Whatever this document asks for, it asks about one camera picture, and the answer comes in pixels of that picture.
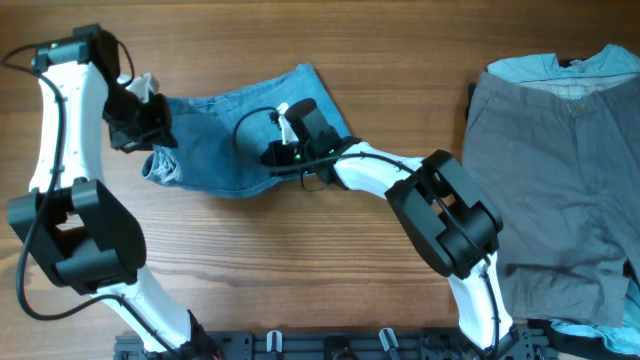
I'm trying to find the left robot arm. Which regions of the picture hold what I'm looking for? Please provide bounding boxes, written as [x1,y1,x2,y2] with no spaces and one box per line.
[7,24,221,359]

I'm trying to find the blue denim jeans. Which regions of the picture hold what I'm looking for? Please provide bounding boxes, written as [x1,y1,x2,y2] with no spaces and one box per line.
[141,64,350,198]

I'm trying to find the light blue shirt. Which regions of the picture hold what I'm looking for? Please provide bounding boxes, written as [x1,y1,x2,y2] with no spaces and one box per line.
[487,44,639,100]

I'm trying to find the black mounting rail base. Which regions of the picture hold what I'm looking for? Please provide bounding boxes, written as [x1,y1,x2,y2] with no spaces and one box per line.
[113,326,559,360]

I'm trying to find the grey shorts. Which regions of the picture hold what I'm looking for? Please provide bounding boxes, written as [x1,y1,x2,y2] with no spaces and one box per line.
[462,73,639,327]

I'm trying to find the right black camera cable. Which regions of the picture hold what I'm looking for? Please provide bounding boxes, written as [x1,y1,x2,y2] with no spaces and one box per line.
[231,105,501,360]

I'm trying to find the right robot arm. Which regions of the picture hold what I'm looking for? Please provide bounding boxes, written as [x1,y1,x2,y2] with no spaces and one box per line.
[261,98,516,359]

